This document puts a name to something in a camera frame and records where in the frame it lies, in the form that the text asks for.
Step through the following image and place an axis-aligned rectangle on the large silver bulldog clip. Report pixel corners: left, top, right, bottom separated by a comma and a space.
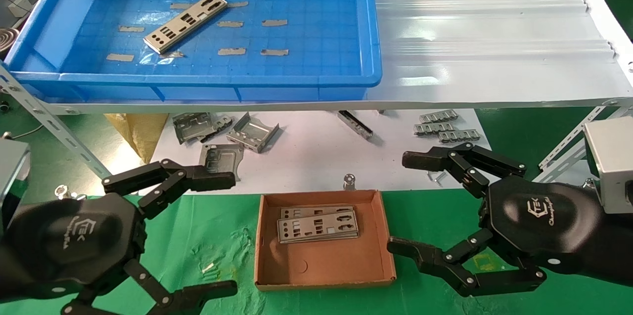
53, 184, 80, 200

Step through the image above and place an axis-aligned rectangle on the small white box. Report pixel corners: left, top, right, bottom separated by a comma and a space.
7, 0, 34, 16

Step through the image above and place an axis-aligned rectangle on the white corrugated shelf panel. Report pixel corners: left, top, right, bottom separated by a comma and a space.
45, 0, 633, 116

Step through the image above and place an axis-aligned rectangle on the open gray metal bracket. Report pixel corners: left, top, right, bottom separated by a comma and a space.
226, 112, 280, 154

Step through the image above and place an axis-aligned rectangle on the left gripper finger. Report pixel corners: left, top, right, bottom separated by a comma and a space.
102, 158, 236, 219

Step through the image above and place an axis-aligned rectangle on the thin white cable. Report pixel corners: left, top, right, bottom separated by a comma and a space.
2, 125, 44, 139

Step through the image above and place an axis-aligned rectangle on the slotted steel shelf brace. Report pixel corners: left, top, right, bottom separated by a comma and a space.
538, 105, 633, 170
0, 65, 113, 178
532, 147, 591, 184

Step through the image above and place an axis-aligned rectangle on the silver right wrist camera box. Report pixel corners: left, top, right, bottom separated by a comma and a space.
583, 116, 633, 215

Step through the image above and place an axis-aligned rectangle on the green table cloth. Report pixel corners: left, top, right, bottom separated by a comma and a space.
0, 191, 633, 315

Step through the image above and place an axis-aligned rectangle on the silver metal IO shield plate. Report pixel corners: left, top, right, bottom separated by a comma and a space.
280, 205, 355, 221
143, 0, 228, 55
277, 210, 360, 244

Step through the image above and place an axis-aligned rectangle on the silver connector strip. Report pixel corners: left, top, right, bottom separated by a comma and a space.
438, 129, 482, 143
419, 109, 459, 124
413, 123, 455, 136

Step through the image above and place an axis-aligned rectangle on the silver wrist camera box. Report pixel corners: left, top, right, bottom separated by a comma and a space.
583, 116, 633, 215
0, 139, 30, 229

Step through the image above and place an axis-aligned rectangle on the flat stamped gray metal plate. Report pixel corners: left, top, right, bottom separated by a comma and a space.
199, 143, 245, 182

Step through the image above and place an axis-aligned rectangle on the white sheet under shelf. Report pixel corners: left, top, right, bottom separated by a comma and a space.
138, 110, 493, 196

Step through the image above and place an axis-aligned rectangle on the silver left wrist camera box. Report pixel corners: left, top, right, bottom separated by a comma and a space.
0, 139, 30, 229

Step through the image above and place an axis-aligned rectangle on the bent gray metal bracket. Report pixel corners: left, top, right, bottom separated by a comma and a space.
172, 112, 221, 145

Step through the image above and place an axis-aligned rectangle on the long narrow metal bar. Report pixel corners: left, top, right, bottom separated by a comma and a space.
337, 110, 373, 140

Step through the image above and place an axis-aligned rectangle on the brown cardboard box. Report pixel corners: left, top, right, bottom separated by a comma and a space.
254, 189, 397, 291

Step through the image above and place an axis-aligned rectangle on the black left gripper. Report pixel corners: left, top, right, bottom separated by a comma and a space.
0, 192, 238, 315

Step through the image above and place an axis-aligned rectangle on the yellow woven bag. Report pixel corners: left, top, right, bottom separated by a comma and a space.
104, 113, 170, 163

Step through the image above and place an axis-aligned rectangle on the blue plastic tray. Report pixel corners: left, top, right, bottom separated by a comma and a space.
4, 0, 382, 103

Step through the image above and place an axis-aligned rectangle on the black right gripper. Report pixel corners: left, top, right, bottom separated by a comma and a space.
386, 142, 633, 299

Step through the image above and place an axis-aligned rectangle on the coiled metal tube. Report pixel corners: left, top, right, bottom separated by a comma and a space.
0, 27, 20, 51

